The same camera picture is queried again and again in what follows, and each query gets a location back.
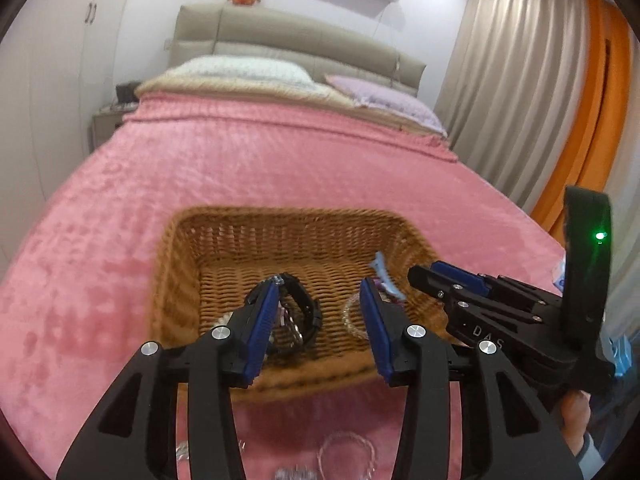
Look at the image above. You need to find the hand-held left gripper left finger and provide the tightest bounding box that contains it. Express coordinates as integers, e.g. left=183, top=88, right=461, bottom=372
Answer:
left=56, top=279, right=282, bottom=480

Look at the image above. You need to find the purple hair accessory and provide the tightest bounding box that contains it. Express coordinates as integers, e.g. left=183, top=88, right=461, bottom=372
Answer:
left=372, top=280, right=405, bottom=306

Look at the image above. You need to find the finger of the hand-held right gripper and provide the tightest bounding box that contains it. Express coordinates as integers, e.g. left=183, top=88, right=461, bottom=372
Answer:
left=431, top=260, right=567, bottom=322
left=407, top=265, right=540, bottom=345

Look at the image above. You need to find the orange curtain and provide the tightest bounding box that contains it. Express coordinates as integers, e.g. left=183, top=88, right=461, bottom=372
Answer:
left=529, top=0, right=635, bottom=237

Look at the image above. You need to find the white patterned pillow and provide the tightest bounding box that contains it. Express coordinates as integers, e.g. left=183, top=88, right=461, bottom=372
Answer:
left=167, top=56, right=317, bottom=88

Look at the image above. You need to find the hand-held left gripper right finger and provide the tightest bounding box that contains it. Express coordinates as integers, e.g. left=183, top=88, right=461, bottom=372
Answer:
left=359, top=276, right=584, bottom=480

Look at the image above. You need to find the clear bead bracelet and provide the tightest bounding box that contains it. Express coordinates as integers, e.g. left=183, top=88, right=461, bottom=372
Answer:
left=317, top=432, right=377, bottom=480

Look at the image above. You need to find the person's right hand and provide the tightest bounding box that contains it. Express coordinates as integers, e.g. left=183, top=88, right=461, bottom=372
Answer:
left=559, top=389, right=593, bottom=458

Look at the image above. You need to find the lilac pillow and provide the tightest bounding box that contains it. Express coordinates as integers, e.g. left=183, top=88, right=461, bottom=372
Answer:
left=324, top=74, right=448, bottom=137

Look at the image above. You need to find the white pearl bracelet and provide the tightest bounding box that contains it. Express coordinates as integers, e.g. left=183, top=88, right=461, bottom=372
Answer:
left=341, top=294, right=372, bottom=342

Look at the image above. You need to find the silver metal wristwatch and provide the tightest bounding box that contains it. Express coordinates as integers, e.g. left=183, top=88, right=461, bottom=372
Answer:
left=270, top=305, right=305, bottom=348

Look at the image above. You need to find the white wardrobe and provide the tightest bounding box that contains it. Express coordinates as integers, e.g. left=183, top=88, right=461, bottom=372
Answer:
left=0, top=0, right=146, bottom=221

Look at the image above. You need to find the beige bed cover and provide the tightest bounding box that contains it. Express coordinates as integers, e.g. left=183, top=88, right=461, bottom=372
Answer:
left=134, top=74, right=436, bottom=136

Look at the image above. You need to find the black device on nightstand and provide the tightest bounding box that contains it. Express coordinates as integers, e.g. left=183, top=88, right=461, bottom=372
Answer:
left=115, top=81, right=146, bottom=105

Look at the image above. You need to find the black wristwatch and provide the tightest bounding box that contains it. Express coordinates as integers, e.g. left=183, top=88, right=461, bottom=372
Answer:
left=245, top=272, right=322, bottom=357

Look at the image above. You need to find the grey nightstand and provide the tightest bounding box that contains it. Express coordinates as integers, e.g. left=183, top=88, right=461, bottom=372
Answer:
left=90, top=102, right=138, bottom=153

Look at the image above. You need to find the person's right forearm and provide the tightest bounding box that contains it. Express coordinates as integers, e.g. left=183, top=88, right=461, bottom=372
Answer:
left=570, top=432, right=608, bottom=480

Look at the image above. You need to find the beige padded headboard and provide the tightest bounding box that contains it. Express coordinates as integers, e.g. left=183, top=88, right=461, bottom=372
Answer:
left=167, top=2, right=427, bottom=97

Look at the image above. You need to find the brown wicker basket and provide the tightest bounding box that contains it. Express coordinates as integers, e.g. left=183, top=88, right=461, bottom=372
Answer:
left=150, top=204, right=457, bottom=403

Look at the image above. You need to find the pink plush blanket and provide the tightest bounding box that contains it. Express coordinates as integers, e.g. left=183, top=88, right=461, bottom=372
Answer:
left=0, top=91, right=568, bottom=480

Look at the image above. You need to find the grey curtain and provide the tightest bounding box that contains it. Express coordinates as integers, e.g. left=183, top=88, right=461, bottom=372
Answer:
left=434, top=0, right=591, bottom=211

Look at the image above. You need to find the light blue hair clip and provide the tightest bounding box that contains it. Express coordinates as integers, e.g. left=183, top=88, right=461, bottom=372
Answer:
left=368, top=251, right=407, bottom=302

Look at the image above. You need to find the silver necklace chain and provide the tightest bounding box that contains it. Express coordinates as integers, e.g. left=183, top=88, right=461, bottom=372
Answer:
left=172, top=440, right=248, bottom=480

